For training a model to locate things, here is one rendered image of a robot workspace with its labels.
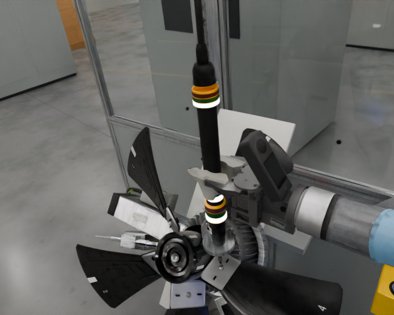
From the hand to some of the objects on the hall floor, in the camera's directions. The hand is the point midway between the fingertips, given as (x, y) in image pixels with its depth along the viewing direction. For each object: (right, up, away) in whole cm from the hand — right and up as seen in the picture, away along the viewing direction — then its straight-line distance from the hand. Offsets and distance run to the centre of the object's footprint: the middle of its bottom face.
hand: (199, 163), depth 62 cm
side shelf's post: (+39, -94, +121) cm, 158 cm away
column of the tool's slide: (+18, -84, +140) cm, 164 cm away
